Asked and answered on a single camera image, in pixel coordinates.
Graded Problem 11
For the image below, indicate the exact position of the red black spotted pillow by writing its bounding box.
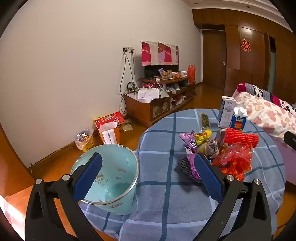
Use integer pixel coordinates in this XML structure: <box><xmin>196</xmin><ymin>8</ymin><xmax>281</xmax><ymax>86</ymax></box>
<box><xmin>236</xmin><ymin>82</ymin><xmax>296</xmax><ymax>114</ymax></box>

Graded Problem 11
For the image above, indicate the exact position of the grey patterned wrapper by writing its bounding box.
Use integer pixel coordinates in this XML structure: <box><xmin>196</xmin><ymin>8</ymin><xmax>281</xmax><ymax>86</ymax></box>
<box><xmin>199</xmin><ymin>139</ymin><xmax>220</xmax><ymax>159</ymax></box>

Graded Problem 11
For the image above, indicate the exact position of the black television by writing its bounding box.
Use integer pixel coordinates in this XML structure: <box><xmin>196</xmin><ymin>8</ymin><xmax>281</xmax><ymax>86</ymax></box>
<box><xmin>144</xmin><ymin>65</ymin><xmax>179</xmax><ymax>78</ymax></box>

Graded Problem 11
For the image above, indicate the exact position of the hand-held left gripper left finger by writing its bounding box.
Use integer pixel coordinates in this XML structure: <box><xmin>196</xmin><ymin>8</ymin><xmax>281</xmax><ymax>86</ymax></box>
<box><xmin>25</xmin><ymin>152</ymin><xmax>103</xmax><ymax>241</ymax></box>

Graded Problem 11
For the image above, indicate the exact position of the black foam net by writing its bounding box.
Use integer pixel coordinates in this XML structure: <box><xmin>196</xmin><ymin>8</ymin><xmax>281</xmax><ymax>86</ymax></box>
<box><xmin>178</xmin><ymin>156</ymin><xmax>204</xmax><ymax>184</ymax></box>

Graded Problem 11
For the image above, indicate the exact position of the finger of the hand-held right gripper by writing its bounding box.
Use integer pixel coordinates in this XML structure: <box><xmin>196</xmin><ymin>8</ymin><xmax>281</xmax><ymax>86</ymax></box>
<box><xmin>284</xmin><ymin>131</ymin><xmax>296</xmax><ymax>151</ymax></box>

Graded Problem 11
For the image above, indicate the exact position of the clear bag of scraps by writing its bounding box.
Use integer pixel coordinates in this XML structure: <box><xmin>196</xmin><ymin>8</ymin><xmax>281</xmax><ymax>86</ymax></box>
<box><xmin>74</xmin><ymin>128</ymin><xmax>94</xmax><ymax>150</ymax></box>

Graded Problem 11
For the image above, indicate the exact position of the dark gold snack packet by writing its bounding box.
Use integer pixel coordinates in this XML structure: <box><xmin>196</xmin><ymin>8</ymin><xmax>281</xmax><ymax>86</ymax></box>
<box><xmin>199</xmin><ymin>112</ymin><xmax>211</xmax><ymax>132</ymax></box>

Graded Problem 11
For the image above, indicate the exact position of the dark wooden door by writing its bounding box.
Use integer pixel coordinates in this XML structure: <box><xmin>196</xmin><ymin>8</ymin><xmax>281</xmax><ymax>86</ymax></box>
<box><xmin>202</xmin><ymin>30</ymin><xmax>226</xmax><ymax>90</ymax></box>

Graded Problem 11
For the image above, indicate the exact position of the yellow bucket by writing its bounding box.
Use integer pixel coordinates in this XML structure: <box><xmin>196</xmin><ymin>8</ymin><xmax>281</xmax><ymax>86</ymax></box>
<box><xmin>82</xmin><ymin>137</ymin><xmax>95</xmax><ymax>153</ymax></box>

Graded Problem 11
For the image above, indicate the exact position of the purple snack wrapper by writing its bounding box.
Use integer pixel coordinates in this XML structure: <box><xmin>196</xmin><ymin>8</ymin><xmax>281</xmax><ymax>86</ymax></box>
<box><xmin>179</xmin><ymin>131</ymin><xmax>200</xmax><ymax>177</ymax></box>

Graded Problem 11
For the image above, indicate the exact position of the pile of trash wrappers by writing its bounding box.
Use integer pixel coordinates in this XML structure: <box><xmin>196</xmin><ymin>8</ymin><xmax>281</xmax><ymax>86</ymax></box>
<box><xmin>211</xmin><ymin>142</ymin><xmax>253</xmax><ymax>182</ymax></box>

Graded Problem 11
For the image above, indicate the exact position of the light blue waste bin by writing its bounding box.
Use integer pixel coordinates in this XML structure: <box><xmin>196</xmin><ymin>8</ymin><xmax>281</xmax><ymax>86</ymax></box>
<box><xmin>70</xmin><ymin>144</ymin><xmax>139</xmax><ymax>216</ymax></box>

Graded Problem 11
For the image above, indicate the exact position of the wooden television cabinet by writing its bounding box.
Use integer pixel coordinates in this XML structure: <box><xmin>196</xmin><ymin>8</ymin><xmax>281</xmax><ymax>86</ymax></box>
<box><xmin>124</xmin><ymin>77</ymin><xmax>197</xmax><ymax>128</ymax></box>

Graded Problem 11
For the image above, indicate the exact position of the white orange paper bag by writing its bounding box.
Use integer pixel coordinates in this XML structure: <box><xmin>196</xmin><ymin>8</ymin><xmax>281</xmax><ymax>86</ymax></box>
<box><xmin>98</xmin><ymin>122</ymin><xmax>121</xmax><ymax>145</ymax></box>

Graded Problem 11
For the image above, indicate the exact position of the blue juice carton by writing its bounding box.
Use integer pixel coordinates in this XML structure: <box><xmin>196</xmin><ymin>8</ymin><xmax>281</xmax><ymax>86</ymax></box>
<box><xmin>230</xmin><ymin>107</ymin><xmax>248</xmax><ymax>132</ymax></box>

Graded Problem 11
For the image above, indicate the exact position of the red cardboard box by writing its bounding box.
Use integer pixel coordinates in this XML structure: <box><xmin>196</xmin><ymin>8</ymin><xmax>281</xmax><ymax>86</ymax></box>
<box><xmin>93</xmin><ymin>111</ymin><xmax>125</xmax><ymax>133</ymax></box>

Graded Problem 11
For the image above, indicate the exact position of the blue plaid blanket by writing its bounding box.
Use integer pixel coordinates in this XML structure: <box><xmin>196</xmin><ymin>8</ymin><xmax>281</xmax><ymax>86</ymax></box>
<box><xmin>80</xmin><ymin>108</ymin><xmax>287</xmax><ymax>241</ymax></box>

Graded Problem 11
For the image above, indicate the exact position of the yellow floral plastic bag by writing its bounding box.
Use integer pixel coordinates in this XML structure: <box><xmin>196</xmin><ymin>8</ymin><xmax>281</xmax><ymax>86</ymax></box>
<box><xmin>194</xmin><ymin>130</ymin><xmax>213</xmax><ymax>147</ymax></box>

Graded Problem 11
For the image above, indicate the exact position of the white cardboard box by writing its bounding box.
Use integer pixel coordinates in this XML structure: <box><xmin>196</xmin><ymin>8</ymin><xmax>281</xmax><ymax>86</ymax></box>
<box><xmin>137</xmin><ymin>89</ymin><xmax>160</xmax><ymax>100</ymax></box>

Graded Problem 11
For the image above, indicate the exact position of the black cable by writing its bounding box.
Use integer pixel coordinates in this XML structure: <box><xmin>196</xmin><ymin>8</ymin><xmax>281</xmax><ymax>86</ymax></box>
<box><xmin>118</xmin><ymin>51</ymin><xmax>128</xmax><ymax>112</ymax></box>
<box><xmin>129</xmin><ymin>51</ymin><xmax>137</xmax><ymax>90</ymax></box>

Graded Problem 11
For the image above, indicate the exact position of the wooden wardrobe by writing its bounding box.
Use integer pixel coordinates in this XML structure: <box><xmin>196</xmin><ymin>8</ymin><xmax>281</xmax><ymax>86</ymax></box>
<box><xmin>225</xmin><ymin>23</ymin><xmax>296</xmax><ymax>105</ymax></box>

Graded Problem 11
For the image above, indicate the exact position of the white blue milk carton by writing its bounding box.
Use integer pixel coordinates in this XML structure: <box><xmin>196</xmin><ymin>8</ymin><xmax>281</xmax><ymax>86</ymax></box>
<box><xmin>217</xmin><ymin>96</ymin><xmax>236</xmax><ymax>128</ymax></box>

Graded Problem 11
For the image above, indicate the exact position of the orange plastic bag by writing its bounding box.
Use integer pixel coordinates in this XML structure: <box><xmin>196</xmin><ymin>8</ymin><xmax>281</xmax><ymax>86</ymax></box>
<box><xmin>187</xmin><ymin>64</ymin><xmax>196</xmax><ymax>84</ymax></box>

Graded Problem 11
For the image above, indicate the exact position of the red foam net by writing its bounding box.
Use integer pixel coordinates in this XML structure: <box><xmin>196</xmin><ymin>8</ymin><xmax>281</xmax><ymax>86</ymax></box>
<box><xmin>222</xmin><ymin>127</ymin><xmax>259</xmax><ymax>149</ymax></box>

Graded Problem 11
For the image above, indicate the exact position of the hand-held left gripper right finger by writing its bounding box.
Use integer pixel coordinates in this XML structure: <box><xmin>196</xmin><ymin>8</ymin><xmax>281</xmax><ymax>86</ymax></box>
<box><xmin>194</xmin><ymin>153</ymin><xmax>273</xmax><ymax>241</ymax></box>

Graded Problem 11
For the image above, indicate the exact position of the red pink patchwork cloth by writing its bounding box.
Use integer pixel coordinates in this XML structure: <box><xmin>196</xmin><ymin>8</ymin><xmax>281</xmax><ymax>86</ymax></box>
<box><xmin>141</xmin><ymin>41</ymin><xmax>179</xmax><ymax>66</ymax></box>

